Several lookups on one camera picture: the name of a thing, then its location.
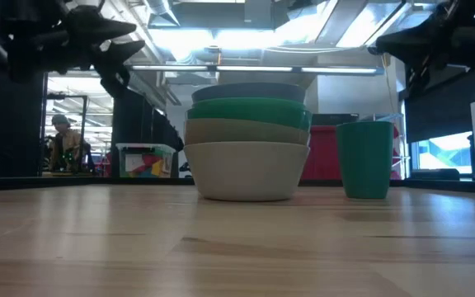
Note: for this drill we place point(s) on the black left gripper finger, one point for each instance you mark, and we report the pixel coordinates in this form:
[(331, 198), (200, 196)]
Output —
[(118, 55), (97, 26)]

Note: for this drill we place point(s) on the mint teal plastic bowl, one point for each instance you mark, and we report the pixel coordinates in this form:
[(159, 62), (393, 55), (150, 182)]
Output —
[(250, 91)]

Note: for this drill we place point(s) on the dark green plastic bowl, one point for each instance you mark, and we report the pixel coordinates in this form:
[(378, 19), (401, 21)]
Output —
[(250, 110)]

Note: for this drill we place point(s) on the pale pink plastic bowl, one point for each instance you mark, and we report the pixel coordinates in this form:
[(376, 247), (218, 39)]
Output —
[(245, 132)]

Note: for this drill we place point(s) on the cream white plastic bowl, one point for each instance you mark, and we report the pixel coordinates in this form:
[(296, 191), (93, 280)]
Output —
[(245, 173)]

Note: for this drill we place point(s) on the black cabinet row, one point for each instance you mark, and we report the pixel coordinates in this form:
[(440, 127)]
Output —
[(138, 119)]

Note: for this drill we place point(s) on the black window blind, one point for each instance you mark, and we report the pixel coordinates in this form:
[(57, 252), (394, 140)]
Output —
[(439, 119)]

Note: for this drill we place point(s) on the black partition panel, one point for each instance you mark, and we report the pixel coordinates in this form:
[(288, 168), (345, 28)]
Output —
[(6, 132)]

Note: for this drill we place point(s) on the person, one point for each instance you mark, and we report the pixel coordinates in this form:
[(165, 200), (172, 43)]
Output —
[(66, 144)]

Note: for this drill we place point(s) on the clear box colourful contents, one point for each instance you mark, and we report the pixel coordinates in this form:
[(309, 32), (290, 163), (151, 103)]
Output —
[(144, 161)]

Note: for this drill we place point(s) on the black flat case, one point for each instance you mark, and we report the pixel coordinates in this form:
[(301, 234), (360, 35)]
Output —
[(332, 119)]

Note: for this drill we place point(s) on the black flat device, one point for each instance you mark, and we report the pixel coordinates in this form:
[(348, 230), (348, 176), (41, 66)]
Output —
[(435, 174)]

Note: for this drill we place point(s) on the dark green plastic cup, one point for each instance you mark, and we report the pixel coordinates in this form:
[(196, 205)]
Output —
[(365, 161)]

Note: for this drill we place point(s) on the long ceiling light bar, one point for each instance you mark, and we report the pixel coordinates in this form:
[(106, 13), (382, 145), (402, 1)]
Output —
[(254, 68)]

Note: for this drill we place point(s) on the red plastic bin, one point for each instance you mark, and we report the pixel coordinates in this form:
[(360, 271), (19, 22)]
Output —
[(322, 156)]

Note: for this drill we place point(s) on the silver ventilation duct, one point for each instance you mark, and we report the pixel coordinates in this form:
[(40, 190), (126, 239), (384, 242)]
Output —
[(161, 10)]

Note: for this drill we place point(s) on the black table edge rail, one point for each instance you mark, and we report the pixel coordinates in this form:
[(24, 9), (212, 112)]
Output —
[(15, 183)]

